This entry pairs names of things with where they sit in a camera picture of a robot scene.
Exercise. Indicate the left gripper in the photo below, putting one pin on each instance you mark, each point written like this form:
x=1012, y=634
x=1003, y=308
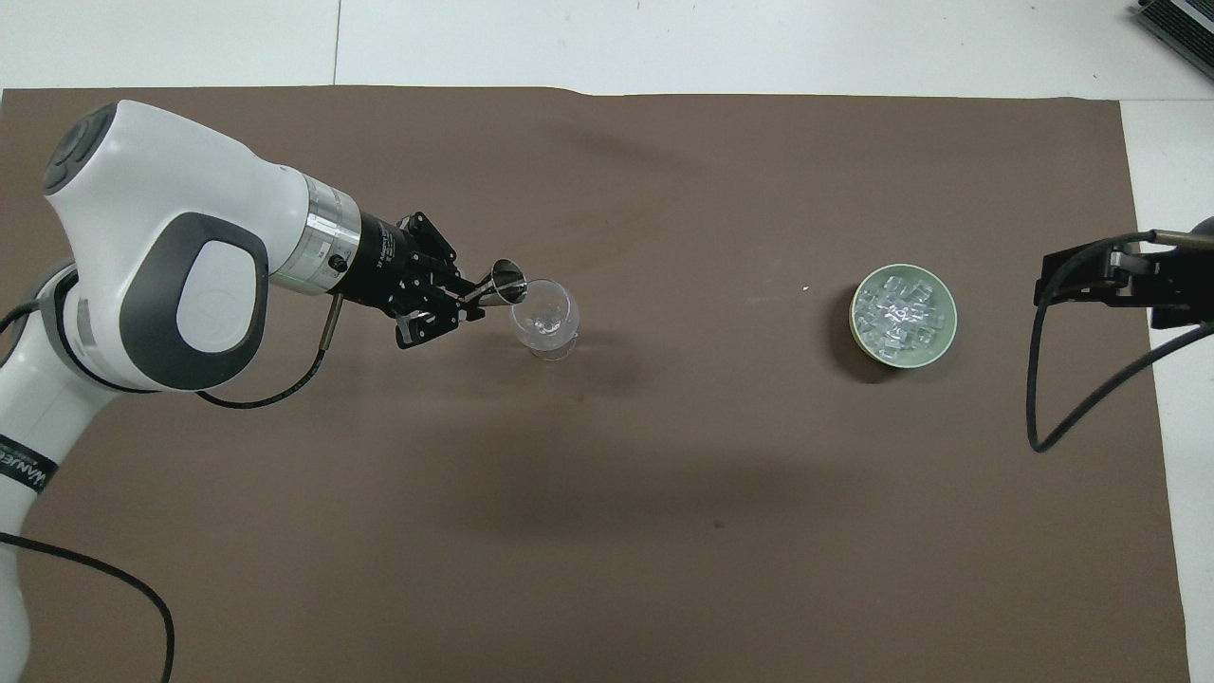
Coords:
x=384, y=264

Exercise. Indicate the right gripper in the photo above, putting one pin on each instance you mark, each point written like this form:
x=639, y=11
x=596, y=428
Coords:
x=1184, y=285

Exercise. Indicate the steel jigger cup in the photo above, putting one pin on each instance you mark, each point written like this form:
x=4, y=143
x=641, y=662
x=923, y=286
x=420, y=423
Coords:
x=508, y=280

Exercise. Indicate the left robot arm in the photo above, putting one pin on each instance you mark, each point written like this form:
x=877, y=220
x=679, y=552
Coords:
x=142, y=218

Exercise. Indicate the clear wine glass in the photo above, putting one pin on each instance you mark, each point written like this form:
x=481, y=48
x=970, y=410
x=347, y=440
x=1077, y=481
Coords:
x=545, y=323

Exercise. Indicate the green bowl of ice cubes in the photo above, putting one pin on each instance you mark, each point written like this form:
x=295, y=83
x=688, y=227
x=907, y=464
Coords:
x=903, y=316

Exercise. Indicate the grey ribbed metal box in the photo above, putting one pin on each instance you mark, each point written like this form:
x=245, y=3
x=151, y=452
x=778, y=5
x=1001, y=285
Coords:
x=1179, y=23

